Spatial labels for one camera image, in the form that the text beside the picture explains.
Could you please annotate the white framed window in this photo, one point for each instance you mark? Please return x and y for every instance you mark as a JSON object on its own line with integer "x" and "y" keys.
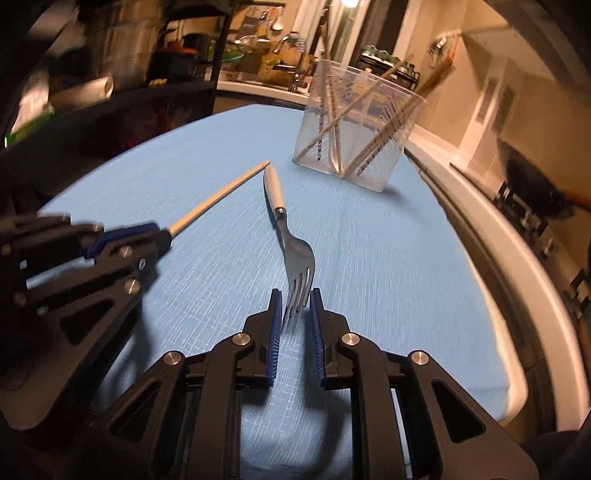
{"x": 378, "y": 23}

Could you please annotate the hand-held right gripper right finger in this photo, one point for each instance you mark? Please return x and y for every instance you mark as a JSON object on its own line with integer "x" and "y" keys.
{"x": 318, "y": 341}

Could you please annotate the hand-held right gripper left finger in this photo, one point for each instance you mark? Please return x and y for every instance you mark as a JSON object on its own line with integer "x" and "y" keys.
{"x": 275, "y": 341}

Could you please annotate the clay pot with orange lid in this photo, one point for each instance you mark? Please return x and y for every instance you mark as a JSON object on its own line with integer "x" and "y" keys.
{"x": 178, "y": 62}

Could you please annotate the black spice rack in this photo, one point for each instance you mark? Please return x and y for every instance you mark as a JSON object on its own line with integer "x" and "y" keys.
{"x": 383, "y": 53}

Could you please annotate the stainless steel steamer pot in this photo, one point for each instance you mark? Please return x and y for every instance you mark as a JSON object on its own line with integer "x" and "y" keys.
{"x": 120, "y": 41}

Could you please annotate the hanging kitchen tools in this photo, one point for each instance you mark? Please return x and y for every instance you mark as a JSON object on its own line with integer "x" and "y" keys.
{"x": 445, "y": 46}

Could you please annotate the clear plastic container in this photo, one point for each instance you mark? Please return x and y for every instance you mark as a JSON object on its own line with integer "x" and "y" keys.
{"x": 358, "y": 131}

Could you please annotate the blue table cloth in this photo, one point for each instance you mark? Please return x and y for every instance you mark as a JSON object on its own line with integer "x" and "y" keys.
{"x": 392, "y": 258}

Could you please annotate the single wooden chopstick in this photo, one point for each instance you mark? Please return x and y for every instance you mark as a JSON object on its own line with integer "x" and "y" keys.
{"x": 221, "y": 196}

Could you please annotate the white ladle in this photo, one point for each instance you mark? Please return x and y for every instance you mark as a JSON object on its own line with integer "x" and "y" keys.
{"x": 277, "y": 23}

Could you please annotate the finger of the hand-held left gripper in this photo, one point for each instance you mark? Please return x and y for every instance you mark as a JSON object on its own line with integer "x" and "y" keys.
{"x": 129, "y": 237}
{"x": 124, "y": 277}

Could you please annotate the chrome faucet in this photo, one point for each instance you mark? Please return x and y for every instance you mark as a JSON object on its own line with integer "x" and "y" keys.
{"x": 300, "y": 81}

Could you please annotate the black shelf rack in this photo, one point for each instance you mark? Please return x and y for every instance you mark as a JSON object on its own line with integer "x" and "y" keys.
{"x": 184, "y": 94}

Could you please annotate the white paper roll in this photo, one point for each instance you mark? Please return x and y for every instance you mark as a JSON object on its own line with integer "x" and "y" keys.
{"x": 87, "y": 92}

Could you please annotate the black gas stove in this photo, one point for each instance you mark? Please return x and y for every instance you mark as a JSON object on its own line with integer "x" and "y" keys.
{"x": 531, "y": 226}

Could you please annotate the green package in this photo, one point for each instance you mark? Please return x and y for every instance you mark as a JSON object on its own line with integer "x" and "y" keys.
{"x": 27, "y": 110}

